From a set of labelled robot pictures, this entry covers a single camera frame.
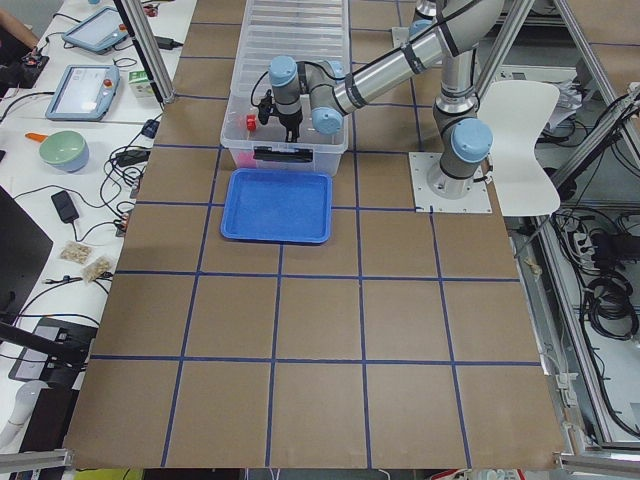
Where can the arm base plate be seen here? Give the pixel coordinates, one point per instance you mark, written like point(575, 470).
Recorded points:
point(400, 35)
point(434, 192)

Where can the red block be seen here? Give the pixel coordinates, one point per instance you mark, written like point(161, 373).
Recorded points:
point(251, 122)

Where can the lower blue teach pendant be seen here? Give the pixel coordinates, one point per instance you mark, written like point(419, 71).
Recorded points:
point(85, 93)

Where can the upper blue teach pendant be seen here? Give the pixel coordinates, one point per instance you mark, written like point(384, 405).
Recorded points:
point(99, 32)

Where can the clear plastic box lid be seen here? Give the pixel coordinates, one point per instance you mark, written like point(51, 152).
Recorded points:
point(303, 30)

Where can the black monitor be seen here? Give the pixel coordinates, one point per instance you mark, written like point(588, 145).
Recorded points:
point(25, 249)

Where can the clear plastic storage box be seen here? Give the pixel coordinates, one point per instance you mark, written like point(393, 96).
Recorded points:
point(285, 145)

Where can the aluminium frame post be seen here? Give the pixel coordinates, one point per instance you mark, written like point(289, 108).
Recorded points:
point(139, 29)

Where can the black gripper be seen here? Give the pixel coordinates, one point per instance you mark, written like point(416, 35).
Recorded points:
point(289, 120)

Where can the black smartphone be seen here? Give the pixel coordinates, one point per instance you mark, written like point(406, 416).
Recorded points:
point(65, 207)

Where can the toy carrot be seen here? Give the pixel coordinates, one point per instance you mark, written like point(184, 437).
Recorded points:
point(36, 137)

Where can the blue plastic tray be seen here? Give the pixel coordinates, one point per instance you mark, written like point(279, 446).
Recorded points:
point(278, 206)

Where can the snack bag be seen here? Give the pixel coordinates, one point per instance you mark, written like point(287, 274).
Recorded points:
point(100, 268)
point(76, 252)

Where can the white chair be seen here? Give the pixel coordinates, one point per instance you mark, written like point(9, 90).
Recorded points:
point(516, 112)

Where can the green white carton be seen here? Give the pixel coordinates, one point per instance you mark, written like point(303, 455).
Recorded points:
point(140, 84)

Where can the black power adapter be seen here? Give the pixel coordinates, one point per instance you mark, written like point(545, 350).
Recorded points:
point(131, 157)

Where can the blue teach pendant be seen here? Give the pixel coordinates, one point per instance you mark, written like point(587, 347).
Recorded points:
point(85, 93)
point(99, 32)

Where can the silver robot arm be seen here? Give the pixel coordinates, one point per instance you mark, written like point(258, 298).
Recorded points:
point(450, 39)
point(425, 17)

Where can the green bowl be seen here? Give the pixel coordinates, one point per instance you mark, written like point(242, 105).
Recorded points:
point(67, 151)

